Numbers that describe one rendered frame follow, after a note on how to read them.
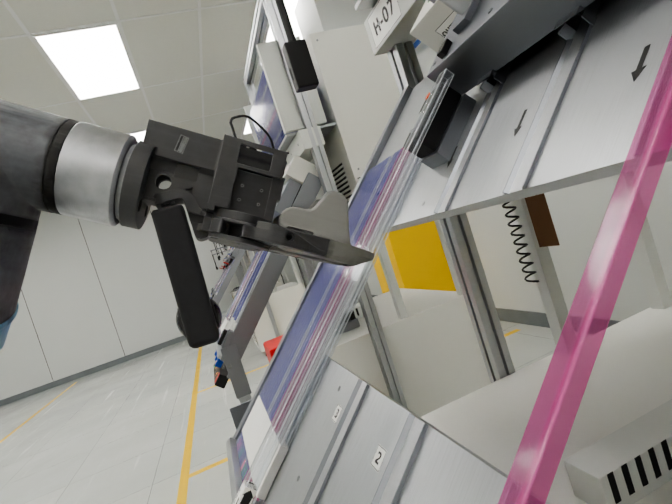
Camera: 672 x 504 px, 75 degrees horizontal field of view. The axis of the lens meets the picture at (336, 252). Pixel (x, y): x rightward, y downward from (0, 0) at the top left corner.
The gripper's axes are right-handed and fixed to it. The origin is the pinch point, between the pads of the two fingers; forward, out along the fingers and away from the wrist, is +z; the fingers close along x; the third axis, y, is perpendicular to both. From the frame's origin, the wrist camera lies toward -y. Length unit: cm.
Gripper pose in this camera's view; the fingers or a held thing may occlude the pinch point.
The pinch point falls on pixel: (355, 261)
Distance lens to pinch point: 41.0
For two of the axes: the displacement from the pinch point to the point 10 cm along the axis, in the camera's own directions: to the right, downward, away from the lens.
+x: -2.7, 0.5, 9.6
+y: 2.0, -9.7, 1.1
